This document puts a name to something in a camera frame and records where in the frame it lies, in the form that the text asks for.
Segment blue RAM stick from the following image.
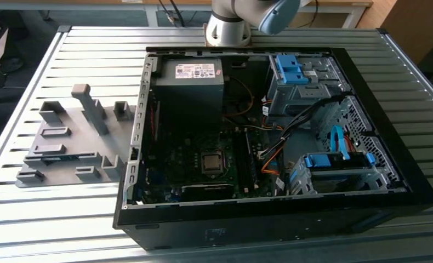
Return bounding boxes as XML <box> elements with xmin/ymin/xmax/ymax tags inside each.
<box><xmin>42</xmin><ymin>155</ymin><xmax>83</xmax><ymax>165</ymax></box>

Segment grey parts rack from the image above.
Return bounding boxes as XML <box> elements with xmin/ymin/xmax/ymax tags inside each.
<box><xmin>15</xmin><ymin>83</ymin><xmax>137</xmax><ymax>189</ymax></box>

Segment wooden desk white legs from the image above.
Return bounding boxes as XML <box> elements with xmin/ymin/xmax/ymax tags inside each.
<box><xmin>0</xmin><ymin>0</ymin><xmax>375</xmax><ymax>30</ymax></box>

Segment grey power supply unit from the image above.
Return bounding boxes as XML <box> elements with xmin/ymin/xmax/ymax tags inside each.
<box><xmin>152</xmin><ymin>57</ymin><xmax>228</xmax><ymax>123</ymax></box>

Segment green motherboard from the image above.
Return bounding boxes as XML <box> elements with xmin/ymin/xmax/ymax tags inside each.
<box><xmin>144</xmin><ymin>124</ymin><xmax>276</xmax><ymax>202</ymax></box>

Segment CPU socket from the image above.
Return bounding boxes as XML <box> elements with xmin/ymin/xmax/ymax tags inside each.
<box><xmin>200</xmin><ymin>149</ymin><xmax>228</xmax><ymax>178</ymax></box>

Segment silver CPU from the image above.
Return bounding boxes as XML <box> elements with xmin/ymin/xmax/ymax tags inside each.
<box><xmin>204</xmin><ymin>155</ymin><xmax>222</xmax><ymax>170</ymax></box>

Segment black graphics card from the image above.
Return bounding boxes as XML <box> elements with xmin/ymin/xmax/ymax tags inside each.
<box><xmin>181</xmin><ymin>182</ymin><xmax>237</xmax><ymax>203</ymax></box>

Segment blue disk carrier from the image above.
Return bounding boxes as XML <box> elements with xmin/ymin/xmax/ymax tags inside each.
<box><xmin>275</xmin><ymin>54</ymin><xmax>309</xmax><ymax>85</ymax></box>

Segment grey metal drive cage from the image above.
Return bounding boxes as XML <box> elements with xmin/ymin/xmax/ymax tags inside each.
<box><xmin>268</xmin><ymin>54</ymin><xmax>352</xmax><ymax>117</ymax></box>
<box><xmin>288</xmin><ymin>152</ymin><xmax>403</xmax><ymax>196</ymax></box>

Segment black PC case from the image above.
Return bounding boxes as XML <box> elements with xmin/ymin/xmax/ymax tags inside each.
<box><xmin>113</xmin><ymin>45</ymin><xmax>433</xmax><ymax>251</ymax></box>

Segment hard disk in blue carrier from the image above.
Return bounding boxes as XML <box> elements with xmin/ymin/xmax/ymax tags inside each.
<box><xmin>304</xmin><ymin>152</ymin><xmax>377</xmax><ymax>169</ymax></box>

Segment wooden cabinet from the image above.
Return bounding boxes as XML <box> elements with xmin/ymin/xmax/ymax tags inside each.
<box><xmin>357</xmin><ymin>0</ymin><xmax>433</xmax><ymax>65</ymax></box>

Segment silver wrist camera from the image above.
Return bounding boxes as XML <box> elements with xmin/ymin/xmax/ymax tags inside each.
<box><xmin>0</xmin><ymin>26</ymin><xmax>10</xmax><ymax>71</ymax></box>

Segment yellow wire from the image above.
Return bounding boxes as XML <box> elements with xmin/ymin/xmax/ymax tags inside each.
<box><xmin>224</xmin><ymin>78</ymin><xmax>254</xmax><ymax>117</ymax></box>

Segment white black wire bundle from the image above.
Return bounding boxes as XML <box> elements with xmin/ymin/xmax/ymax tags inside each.
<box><xmin>238</xmin><ymin>124</ymin><xmax>285</xmax><ymax>133</ymax></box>

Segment orange red power wires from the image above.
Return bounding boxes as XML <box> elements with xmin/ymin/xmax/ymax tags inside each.
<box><xmin>261</xmin><ymin>145</ymin><xmax>288</xmax><ymax>175</ymax></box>

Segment black cable bundle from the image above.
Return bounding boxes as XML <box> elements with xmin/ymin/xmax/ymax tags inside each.
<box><xmin>260</xmin><ymin>95</ymin><xmax>347</xmax><ymax>159</ymax></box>

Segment blue flat data cable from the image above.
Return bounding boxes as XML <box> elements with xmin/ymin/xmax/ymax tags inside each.
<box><xmin>329</xmin><ymin>124</ymin><xmax>352</xmax><ymax>161</ymax></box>

